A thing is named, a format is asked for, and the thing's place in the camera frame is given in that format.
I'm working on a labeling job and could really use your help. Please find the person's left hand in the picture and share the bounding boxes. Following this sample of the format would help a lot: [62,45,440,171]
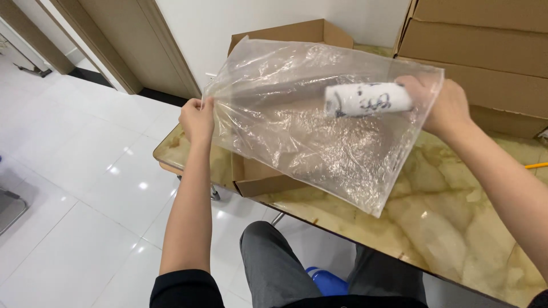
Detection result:
[178,97,216,145]

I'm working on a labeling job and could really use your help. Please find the person's right hand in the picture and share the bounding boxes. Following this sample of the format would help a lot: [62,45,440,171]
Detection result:
[396,75,474,138]

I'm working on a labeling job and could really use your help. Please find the white cloth dark print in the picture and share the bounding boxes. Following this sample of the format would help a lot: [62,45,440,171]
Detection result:
[324,82,414,119]

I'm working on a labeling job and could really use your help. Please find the clear plastic bag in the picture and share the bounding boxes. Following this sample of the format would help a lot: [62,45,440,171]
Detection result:
[201,35,445,218]

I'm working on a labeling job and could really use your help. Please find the stack of closed cardboard boxes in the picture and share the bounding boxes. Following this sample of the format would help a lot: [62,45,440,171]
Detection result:
[392,0,548,139]

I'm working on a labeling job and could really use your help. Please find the open brown cardboard box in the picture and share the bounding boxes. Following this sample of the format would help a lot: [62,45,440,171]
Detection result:
[227,18,355,198]

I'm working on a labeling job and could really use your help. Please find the blue slipper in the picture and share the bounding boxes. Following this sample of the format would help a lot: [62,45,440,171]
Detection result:
[305,266,349,297]

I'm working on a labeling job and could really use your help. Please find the person's grey trousers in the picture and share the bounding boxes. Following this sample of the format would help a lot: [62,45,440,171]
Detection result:
[239,221,429,308]

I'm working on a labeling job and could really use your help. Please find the beige wooden door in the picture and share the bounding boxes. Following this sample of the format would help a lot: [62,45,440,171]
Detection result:
[77,0,190,98]

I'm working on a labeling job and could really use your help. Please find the person's black shirt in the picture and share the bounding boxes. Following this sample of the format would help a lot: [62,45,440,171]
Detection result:
[149,269,429,308]

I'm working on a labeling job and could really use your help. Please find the grey furniture base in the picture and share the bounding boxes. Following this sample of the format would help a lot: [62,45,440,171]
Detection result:
[0,33,53,78]

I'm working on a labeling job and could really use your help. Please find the grey flat floor scale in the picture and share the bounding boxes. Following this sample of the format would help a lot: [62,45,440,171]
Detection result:
[0,188,30,237]

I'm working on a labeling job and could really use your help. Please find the beige door frame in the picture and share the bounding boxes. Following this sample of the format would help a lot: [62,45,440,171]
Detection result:
[0,0,76,76]

